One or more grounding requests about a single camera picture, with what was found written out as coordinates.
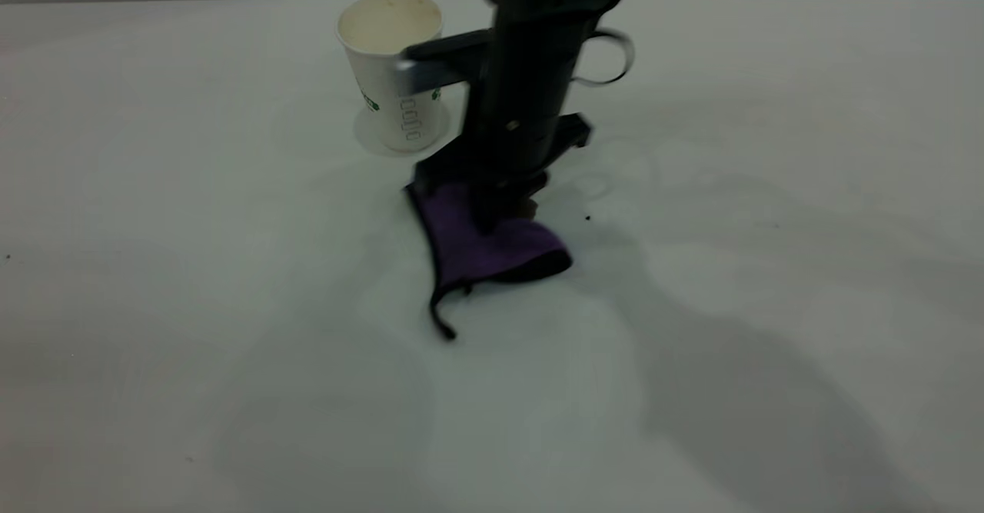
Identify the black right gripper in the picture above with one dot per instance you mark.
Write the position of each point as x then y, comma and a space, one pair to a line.
523, 90

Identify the purple cloth with black trim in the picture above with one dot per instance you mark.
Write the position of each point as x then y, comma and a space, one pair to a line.
492, 255

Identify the white paper cup green print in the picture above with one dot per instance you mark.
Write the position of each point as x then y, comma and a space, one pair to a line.
377, 44

